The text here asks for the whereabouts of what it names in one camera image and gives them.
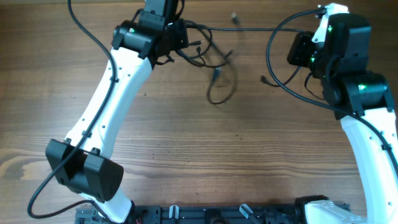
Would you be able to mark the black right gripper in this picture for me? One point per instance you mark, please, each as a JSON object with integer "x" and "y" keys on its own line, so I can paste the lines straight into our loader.
{"x": 296, "y": 57}

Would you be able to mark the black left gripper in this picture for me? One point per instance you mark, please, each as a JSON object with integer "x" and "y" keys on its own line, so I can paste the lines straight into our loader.
{"x": 181, "y": 40}

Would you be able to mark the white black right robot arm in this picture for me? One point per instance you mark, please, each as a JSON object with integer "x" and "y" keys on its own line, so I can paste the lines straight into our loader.
{"x": 337, "y": 54}

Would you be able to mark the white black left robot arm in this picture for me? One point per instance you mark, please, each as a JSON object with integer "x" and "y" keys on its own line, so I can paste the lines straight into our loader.
{"x": 82, "y": 161}

